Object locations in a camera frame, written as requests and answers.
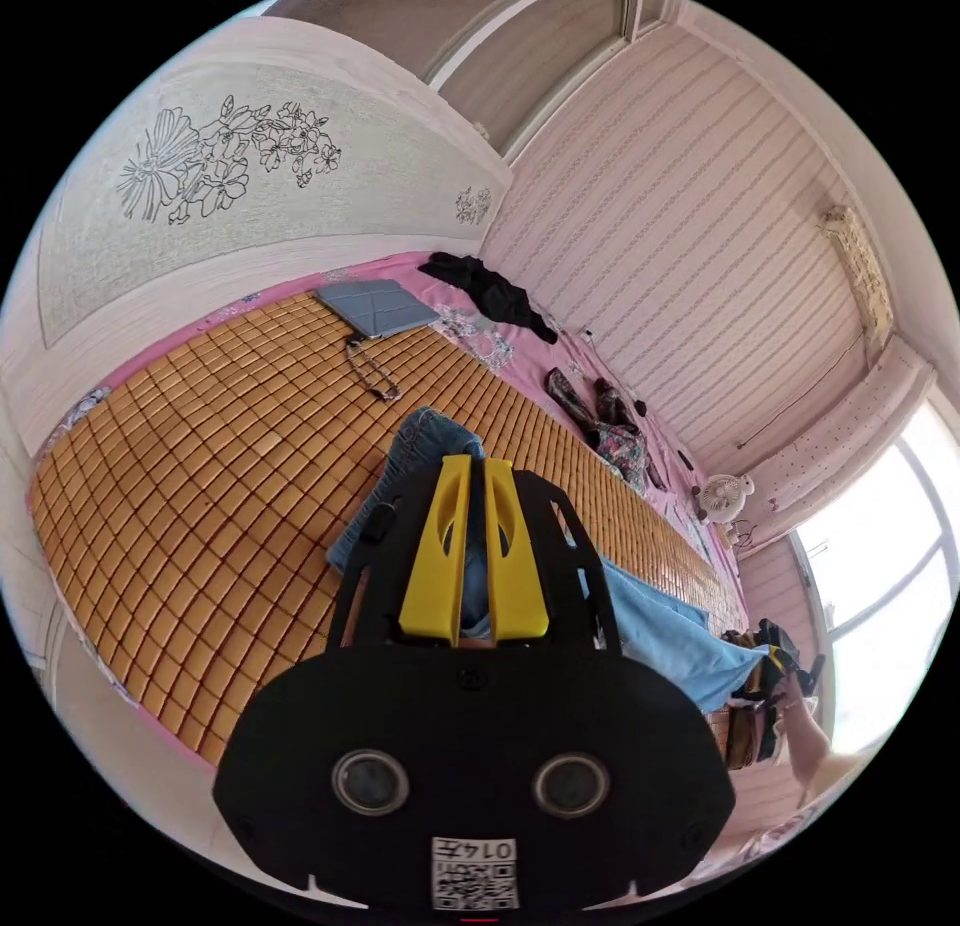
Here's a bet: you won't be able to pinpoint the bed with woven mat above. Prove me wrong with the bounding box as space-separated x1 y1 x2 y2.
26 249 760 771

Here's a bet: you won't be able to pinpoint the white headboard with grey panel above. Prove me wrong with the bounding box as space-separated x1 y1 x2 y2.
0 16 516 459

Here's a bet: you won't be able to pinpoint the small white fan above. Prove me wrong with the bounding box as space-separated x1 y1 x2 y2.
689 473 756 527

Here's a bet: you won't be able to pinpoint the black garment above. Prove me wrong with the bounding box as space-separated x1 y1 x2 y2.
416 251 560 345

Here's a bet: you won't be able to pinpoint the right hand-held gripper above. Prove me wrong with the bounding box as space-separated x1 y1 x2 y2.
738 616 828 764

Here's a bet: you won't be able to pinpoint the grey tablet case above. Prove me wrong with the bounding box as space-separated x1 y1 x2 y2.
313 279 441 341

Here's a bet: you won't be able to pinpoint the person's right hand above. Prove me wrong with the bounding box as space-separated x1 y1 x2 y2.
779 687 835 789

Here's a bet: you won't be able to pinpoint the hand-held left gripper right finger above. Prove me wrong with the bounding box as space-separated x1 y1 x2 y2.
484 460 550 644

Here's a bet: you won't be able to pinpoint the floral patterned garment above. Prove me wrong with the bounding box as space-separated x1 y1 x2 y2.
545 367 667 494

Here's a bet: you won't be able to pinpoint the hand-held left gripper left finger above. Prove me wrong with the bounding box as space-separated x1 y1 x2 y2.
398 454 473 648

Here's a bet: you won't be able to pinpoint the beaded keychain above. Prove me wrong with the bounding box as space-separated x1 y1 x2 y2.
343 333 403 403

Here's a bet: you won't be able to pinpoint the blue jeans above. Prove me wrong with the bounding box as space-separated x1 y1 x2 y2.
326 406 760 714

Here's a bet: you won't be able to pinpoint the window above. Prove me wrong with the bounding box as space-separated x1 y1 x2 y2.
787 400 960 755

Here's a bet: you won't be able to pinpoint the pale dotted curtain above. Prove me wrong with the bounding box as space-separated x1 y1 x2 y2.
738 339 939 546

